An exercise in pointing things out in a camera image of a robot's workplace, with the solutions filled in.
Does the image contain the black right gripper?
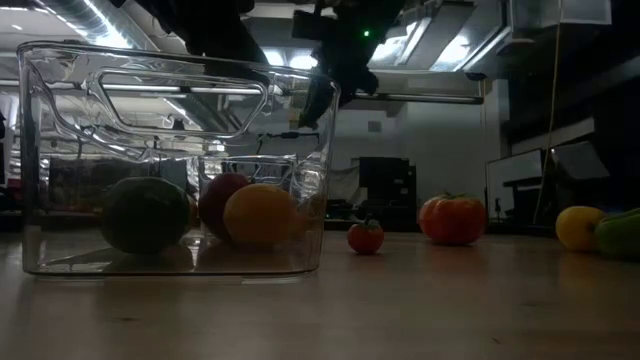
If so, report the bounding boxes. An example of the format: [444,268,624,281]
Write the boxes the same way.
[298,23,382,130]

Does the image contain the orange fruit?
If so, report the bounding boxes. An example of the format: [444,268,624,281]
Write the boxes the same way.
[222,183,300,246]

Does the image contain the red apple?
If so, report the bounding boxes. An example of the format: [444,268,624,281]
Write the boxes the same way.
[198,172,251,241]

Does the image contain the small red tomato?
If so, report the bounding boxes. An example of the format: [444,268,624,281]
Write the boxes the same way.
[347,217,386,255]

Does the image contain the yellow lemon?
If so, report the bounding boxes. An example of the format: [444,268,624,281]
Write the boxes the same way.
[554,205,609,253]
[187,194,200,231]

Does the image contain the large orange-red tomato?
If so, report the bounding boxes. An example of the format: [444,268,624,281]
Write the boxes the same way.
[418,192,488,246]

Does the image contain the dark green avocado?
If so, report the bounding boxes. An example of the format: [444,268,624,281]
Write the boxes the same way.
[101,176,191,255]

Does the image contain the large clear plastic basket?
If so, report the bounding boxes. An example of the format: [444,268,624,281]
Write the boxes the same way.
[17,40,342,276]

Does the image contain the long green pepper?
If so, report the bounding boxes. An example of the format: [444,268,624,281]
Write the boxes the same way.
[593,208,640,259]

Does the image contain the black boom stand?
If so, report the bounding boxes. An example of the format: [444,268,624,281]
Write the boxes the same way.
[257,130,321,151]

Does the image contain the ceiling light panel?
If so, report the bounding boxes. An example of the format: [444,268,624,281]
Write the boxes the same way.
[289,53,319,70]

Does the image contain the white hanging cloth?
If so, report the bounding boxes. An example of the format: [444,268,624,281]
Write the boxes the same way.
[327,166,361,204]

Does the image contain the horizontal ceiling pipe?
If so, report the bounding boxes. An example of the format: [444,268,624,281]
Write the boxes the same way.
[344,89,485,105]

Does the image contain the black cabinet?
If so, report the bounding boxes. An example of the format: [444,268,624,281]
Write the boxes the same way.
[358,156,419,232]

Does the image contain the metal ceiling hood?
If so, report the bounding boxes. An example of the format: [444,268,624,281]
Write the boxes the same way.
[369,0,511,76]

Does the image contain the white-backed computer monitor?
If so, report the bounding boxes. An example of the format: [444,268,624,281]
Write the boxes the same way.
[484,148,546,221]

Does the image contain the tilted grey monitor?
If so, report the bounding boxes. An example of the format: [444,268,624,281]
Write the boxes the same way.
[549,139,612,181]

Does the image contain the hanging yellow cable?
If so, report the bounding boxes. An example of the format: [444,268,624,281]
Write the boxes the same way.
[532,0,564,224]

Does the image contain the silver air duct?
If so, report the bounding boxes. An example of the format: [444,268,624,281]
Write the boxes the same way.
[29,0,134,51]

